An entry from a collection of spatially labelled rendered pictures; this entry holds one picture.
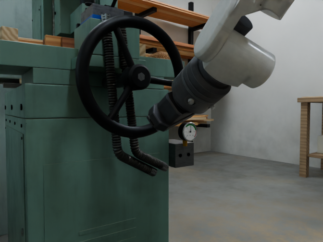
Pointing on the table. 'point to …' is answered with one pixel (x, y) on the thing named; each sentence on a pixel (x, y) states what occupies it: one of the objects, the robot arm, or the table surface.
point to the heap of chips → (160, 55)
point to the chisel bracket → (76, 17)
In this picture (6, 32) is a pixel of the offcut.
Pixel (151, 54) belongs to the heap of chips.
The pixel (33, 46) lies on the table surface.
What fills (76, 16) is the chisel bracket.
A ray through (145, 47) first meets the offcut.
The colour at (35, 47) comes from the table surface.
